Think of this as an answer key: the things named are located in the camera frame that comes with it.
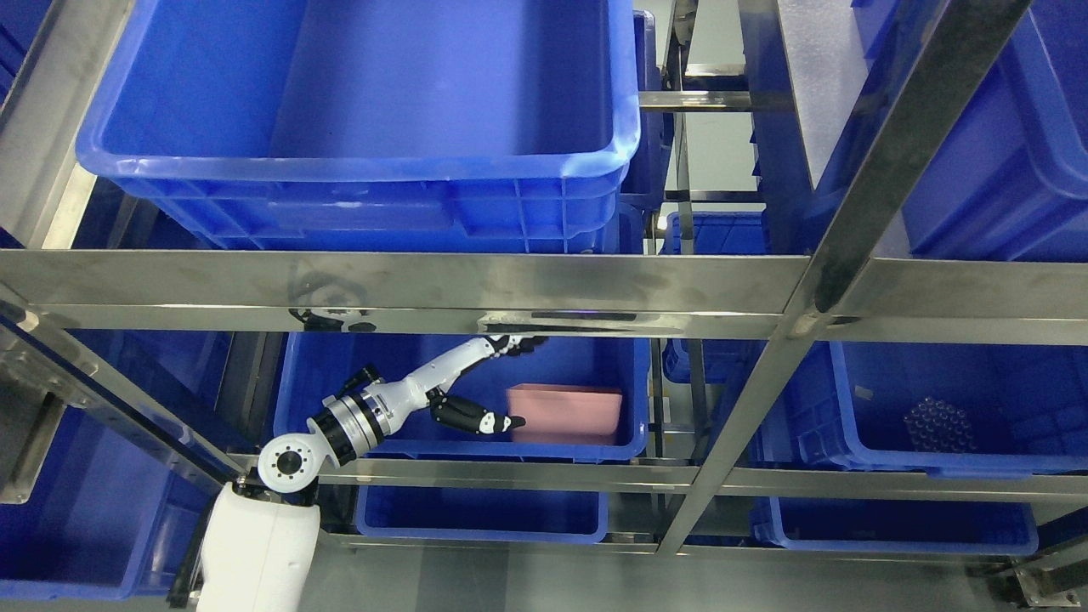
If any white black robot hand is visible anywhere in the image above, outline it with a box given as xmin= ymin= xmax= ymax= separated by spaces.
xmin=312 ymin=336 xmax=547 ymax=442

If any pink plastic storage box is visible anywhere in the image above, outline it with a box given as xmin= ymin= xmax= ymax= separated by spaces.
xmin=506 ymin=383 xmax=622 ymax=445

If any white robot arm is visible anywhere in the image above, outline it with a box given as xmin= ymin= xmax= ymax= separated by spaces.
xmin=166 ymin=380 xmax=432 ymax=611

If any steel shelf rack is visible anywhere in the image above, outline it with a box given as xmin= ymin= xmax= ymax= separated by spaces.
xmin=3 ymin=1 xmax=1085 ymax=555

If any blue target bin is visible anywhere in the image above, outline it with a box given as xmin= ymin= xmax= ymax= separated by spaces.
xmin=271 ymin=332 xmax=650 ymax=462

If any blue bin lower centre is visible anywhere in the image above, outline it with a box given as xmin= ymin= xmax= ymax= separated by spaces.
xmin=354 ymin=485 xmax=609 ymax=544

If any large blue top bin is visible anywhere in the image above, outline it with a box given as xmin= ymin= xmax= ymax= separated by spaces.
xmin=76 ymin=1 xmax=650 ymax=254

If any blue bin far left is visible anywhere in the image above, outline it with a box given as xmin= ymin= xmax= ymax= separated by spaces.
xmin=1 ymin=330 xmax=230 ymax=601

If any blue bin lower right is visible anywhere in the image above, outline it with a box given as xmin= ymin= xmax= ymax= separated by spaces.
xmin=749 ymin=497 xmax=1039 ymax=555

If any blue bin right middle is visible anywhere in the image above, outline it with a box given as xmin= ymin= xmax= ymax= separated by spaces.
xmin=751 ymin=342 xmax=1087 ymax=478

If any blue bin upper right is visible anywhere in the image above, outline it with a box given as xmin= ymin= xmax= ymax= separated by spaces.
xmin=850 ymin=0 xmax=1088 ymax=264

